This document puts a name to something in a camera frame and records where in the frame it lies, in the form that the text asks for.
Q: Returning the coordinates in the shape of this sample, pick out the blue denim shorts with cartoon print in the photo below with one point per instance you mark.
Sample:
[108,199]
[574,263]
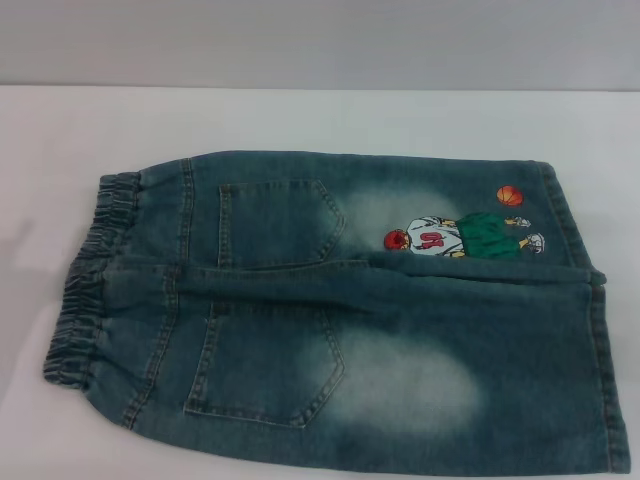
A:
[390,350]

